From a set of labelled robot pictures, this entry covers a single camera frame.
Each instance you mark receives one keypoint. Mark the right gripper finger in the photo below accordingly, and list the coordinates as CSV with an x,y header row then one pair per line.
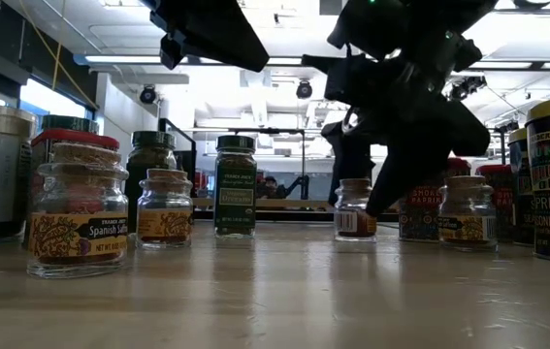
x,y
352,150
430,145

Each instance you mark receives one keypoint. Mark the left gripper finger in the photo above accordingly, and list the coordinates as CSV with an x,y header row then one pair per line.
x,y
221,34

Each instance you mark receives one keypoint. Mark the red lid smoked paprika tin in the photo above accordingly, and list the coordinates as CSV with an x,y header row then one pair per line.
x,y
495,169
420,218
75,138

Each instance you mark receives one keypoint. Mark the glass saffron jar cork lid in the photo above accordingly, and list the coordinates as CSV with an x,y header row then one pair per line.
x,y
78,232
352,223
164,223
466,228

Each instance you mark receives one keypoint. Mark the green lid glass spice jar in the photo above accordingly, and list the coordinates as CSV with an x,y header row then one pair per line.
x,y
68,124
235,194
151,155

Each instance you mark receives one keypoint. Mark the black background robot arm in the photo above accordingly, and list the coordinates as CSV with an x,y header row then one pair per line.
x,y
299,184

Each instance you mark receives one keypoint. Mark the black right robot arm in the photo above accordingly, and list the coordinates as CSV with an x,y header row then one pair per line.
x,y
425,19

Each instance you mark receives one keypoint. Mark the long ceiling light strip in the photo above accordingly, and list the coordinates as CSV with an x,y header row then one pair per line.
x,y
124,59

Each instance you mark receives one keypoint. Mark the black ceiling spot lamp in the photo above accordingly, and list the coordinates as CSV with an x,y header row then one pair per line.
x,y
148,95
304,90

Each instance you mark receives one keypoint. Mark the black track light cluster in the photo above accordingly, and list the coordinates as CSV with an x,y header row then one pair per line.
x,y
468,86

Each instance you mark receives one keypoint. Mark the person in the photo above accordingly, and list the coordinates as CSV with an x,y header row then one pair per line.
x,y
270,186

